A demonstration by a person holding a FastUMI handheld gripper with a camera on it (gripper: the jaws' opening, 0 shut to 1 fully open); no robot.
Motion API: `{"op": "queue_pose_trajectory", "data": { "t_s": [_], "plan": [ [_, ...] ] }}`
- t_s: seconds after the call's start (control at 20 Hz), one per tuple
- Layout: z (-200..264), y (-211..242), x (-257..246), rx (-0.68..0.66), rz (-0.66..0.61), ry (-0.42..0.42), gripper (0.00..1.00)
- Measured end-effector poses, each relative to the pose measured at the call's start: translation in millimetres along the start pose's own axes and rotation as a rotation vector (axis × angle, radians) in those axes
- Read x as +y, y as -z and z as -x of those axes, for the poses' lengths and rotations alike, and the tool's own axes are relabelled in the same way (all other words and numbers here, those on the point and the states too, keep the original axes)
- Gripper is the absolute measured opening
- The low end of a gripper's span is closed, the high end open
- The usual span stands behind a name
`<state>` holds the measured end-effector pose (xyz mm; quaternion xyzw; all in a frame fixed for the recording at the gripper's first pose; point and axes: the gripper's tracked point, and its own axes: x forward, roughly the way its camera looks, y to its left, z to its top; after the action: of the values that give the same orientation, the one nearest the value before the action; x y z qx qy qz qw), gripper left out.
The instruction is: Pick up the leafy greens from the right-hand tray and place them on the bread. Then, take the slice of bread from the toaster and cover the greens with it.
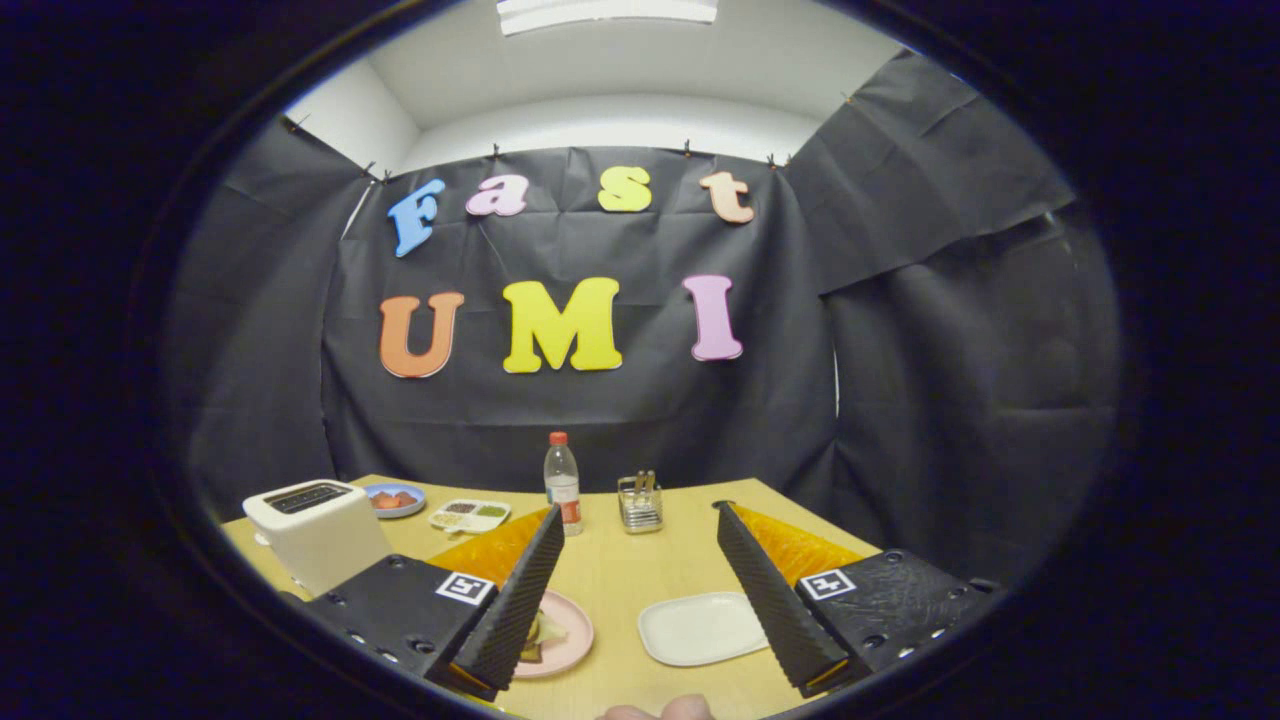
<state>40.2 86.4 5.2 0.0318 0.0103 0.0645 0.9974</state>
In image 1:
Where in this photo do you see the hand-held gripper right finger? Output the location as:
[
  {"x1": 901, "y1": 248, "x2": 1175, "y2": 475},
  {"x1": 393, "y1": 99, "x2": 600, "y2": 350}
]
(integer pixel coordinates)
[{"x1": 714, "y1": 501, "x2": 1001, "y2": 699}]

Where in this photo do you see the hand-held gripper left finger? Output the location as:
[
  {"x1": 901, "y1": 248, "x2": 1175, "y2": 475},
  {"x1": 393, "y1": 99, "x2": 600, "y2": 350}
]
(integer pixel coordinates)
[{"x1": 300, "y1": 503, "x2": 566, "y2": 703}]

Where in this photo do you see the pink round plate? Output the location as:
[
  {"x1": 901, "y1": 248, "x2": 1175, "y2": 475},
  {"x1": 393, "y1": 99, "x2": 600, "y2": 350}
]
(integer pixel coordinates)
[{"x1": 513, "y1": 589, "x2": 595, "y2": 680}]

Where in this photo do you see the white square plate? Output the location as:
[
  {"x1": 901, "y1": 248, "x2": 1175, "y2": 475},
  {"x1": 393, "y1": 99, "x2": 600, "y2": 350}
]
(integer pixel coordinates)
[{"x1": 637, "y1": 591, "x2": 771, "y2": 668}]

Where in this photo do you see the white divided condiment dish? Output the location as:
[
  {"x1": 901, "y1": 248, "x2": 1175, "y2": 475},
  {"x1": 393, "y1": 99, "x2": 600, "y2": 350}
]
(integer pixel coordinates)
[{"x1": 429, "y1": 498, "x2": 512, "y2": 534}]

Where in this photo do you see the clear water bottle red cap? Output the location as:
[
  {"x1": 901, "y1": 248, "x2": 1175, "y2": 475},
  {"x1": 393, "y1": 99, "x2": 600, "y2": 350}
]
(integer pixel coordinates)
[{"x1": 544, "y1": 432, "x2": 583, "y2": 537}]

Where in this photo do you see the small blue plate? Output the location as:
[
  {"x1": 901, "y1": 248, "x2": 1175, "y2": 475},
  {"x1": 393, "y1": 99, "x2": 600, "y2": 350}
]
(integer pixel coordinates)
[{"x1": 364, "y1": 483, "x2": 427, "y2": 519}]

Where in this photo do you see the cream white toaster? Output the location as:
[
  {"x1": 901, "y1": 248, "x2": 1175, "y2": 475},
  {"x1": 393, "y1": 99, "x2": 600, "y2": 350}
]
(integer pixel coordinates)
[{"x1": 242, "y1": 479, "x2": 393, "y2": 598}]

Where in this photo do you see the ceiling light panel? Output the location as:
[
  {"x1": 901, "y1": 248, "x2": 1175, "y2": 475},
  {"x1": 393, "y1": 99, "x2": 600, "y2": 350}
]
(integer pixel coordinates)
[{"x1": 497, "y1": 0, "x2": 719, "y2": 36}]

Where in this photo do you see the metal wire utensil holder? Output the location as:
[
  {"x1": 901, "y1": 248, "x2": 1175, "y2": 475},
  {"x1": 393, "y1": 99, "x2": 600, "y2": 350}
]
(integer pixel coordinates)
[{"x1": 617, "y1": 475, "x2": 664, "y2": 535}]

